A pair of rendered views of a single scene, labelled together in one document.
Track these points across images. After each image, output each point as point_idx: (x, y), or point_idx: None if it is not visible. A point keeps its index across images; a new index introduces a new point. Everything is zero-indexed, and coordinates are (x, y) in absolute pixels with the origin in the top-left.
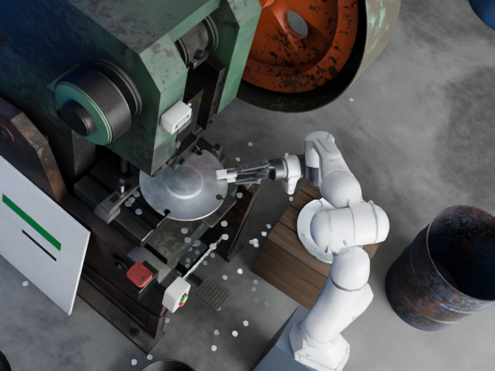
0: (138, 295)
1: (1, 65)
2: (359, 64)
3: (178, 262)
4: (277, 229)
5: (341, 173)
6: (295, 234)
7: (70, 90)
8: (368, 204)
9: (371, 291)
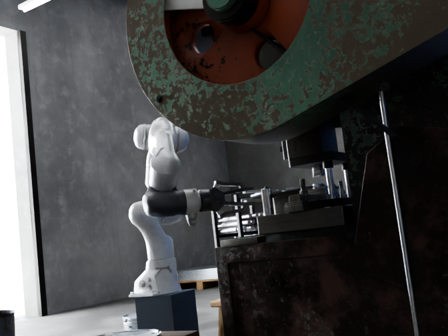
0: None
1: None
2: (141, 74)
3: None
4: (185, 333)
5: (164, 123)
6: (163, 335)
7: None
8: (148, 126)
9: (129, 209)
